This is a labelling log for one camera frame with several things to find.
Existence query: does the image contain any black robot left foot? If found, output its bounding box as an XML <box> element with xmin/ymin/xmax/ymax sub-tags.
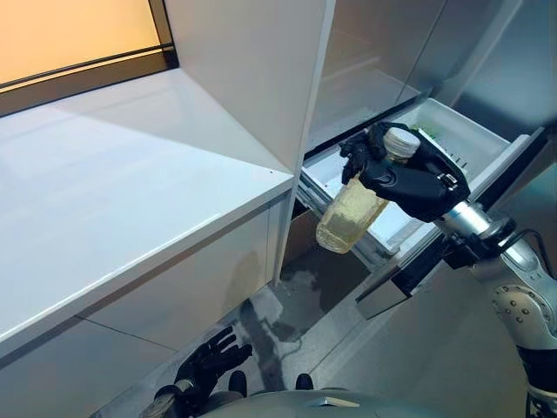
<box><xmin>228</xmin><ymin>369</ymin><xmax>248</xmax><ymax>395</ymax></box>

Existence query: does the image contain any white fridge drawer bin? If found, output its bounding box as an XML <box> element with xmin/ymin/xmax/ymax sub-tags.
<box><xmin>302</xmin><ymin>98</ymin><xmax>530</xmax><ymax>258</ymax></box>

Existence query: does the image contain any white tall cabinet panel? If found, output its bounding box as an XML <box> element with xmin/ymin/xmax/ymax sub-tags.
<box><xmin>164</xmin><ymin>0</ymin><xmax>336</xmax><ymax>287</ymax></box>

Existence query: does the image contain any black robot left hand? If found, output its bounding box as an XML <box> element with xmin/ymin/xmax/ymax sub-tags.
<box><xmin>173</xmin><ymin>326</ymin><xmax>254</xmax><ymax>394</ymax></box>

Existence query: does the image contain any orange lit window black frame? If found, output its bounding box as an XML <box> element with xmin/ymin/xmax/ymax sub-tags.
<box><xmin>0</xmin><ymin>0</ymin><xmax>180</xmax><ymax>118</ymax></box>

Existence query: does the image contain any white counter cabinet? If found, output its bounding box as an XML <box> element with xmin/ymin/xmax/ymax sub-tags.
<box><xmin>0</xmin><ymin>67</ymin><xmax>297</xmax><ymax>418</ymax></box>

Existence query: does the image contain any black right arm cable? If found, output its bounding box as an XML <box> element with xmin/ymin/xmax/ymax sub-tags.
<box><xmin>500</xmin><ymin>226</ymin><xmax>557</xmax><ymax>280</ymax></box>

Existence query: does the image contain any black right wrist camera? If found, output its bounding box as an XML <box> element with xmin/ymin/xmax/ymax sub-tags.
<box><xmin>443</xmin><ymin>234</ymin><xmax>484</xmax><ymax>271</ymax></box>

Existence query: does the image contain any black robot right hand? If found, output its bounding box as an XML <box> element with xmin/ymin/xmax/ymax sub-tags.
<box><xmin>339</xmin><ymin>121</ymin><xmax>472</xmax><ymax>223</ymax></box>

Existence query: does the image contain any yellow tea bottle white cap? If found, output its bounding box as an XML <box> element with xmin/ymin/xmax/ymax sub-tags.
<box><xmin>315</xmin><ymin>125</ymin><xmax>422</xmax><ymax>254</ymax></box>

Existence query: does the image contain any steel fridge door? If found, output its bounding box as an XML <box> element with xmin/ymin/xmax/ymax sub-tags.
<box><xmin>306</xmin><ymin>0</ymin><xmax>447</xmax><ymax>152</ymax></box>
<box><xmin>393</xmin><ymin>0</ymin><xmax>523</xmax><ymax>110</ymax></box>

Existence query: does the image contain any brown flat panel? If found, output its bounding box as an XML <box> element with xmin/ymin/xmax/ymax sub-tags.
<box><xmin>282</xmin><ymin>208</ymin><xmax>332</xmax><ymax>280</ymax></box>

